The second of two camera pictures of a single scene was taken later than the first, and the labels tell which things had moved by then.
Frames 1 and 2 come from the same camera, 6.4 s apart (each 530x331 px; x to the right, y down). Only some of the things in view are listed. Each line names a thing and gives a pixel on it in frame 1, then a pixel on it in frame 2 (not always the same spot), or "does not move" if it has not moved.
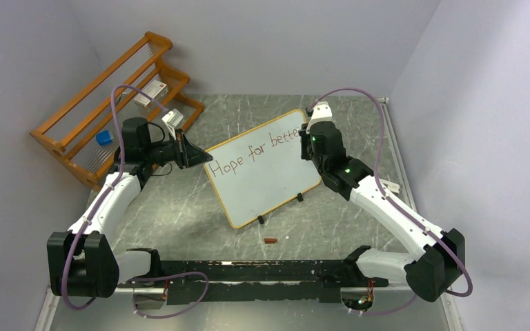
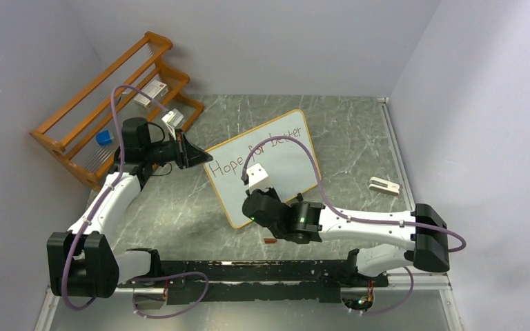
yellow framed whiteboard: (261, 170) does not move
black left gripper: (186, 154) does not move
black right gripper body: (306, 152) to (270, 192)
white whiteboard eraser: (392, 187) does not move
